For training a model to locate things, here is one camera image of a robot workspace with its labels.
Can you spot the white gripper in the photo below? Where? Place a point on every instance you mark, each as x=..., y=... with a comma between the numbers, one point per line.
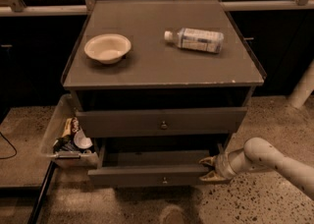
x=222, y=166

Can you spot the grey drawer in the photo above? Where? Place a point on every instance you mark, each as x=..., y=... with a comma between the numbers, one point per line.
x=155, y=161
x=163, y=122

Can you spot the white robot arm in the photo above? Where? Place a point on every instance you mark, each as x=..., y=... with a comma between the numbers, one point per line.
x=257, y=155

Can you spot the grey drawer cabinet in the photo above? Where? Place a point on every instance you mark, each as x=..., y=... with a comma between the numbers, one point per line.
x=155, y=74

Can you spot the grey top drawer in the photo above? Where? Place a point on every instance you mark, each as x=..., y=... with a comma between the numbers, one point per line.
x=163, y=122

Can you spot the clear plastic water bottle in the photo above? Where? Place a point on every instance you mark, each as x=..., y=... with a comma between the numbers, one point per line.
x=195, y=39

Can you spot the white cup in bin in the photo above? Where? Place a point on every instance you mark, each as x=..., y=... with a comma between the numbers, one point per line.
x=81, y=140

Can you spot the snack bag in bin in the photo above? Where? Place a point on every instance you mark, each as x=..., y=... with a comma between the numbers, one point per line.
x=71, y=127

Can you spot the clear plastic storage bin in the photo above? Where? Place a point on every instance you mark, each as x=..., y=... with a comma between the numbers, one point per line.
x=65, y=109

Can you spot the black floor bar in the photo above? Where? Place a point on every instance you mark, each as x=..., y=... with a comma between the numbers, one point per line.
x=42, y=193

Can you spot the white post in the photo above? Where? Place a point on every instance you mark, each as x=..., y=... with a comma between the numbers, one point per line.
x=303, y=89

